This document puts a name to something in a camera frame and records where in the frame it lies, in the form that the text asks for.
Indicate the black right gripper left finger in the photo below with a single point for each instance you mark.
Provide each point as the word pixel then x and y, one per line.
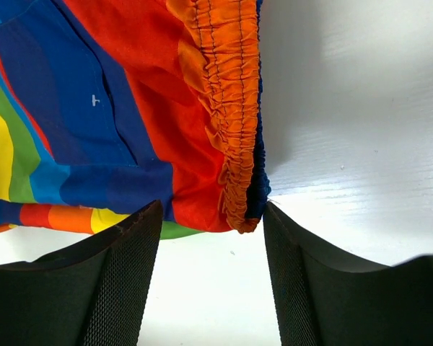
pixel 90 293

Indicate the rainbow striped shorts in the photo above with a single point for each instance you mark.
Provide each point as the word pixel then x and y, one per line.
pixel 106 106

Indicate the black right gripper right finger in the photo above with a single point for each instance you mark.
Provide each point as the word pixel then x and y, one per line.
pixel 324 295

